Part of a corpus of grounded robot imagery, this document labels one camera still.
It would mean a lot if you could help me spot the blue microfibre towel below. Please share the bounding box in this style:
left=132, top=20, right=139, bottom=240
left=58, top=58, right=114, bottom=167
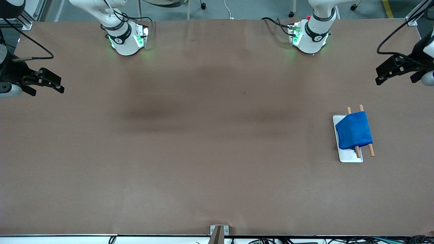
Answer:
left=335, top=111, right=374, bottom=150

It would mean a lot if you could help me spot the white towel rack base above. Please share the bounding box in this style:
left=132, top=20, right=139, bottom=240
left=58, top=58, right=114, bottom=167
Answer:
left=332, top=115, right=364, bottom=163

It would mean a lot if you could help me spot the wooden rack rod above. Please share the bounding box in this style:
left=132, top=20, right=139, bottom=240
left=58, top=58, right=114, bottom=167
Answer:
left=347, top=107, right=362, bottom=158
left=359, top=104, right=375, bottom=157

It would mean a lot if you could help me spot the grey office chair base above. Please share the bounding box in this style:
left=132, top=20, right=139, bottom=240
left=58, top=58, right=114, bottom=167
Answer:
left=137, top=0, right=191, bottom=20

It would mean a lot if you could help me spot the aluminium frame post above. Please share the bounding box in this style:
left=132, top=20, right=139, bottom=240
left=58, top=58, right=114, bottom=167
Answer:
left=0, top=0, right=47, bottom=31
left=405, top=0, right=434, bottom=27

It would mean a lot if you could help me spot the black right arm base cable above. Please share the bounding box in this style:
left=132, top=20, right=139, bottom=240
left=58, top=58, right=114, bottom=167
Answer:
left=100, top=0, right=155, bottom=38

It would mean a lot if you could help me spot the black arm base cable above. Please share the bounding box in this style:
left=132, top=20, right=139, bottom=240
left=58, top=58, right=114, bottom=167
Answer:
left=261, top=17, right=294, bottom=38
left=100, top=0, right=155, bottom=38

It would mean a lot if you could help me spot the black left arm base cable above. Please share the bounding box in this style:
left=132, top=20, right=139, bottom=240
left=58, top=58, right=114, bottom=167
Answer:
left=261, top=17, right=294, bottom=38

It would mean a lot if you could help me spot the white floor cable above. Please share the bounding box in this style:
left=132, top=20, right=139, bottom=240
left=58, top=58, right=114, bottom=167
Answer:
left=223, top=0, right=235, bottom=20

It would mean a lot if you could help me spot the tangled cable bundle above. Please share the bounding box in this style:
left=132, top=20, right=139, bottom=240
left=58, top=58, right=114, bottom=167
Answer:
left=248, top=236, right=434, bottom=244

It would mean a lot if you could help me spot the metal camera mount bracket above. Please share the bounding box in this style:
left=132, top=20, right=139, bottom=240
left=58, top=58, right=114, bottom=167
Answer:
left=208, top=225, right=230, bottom=244

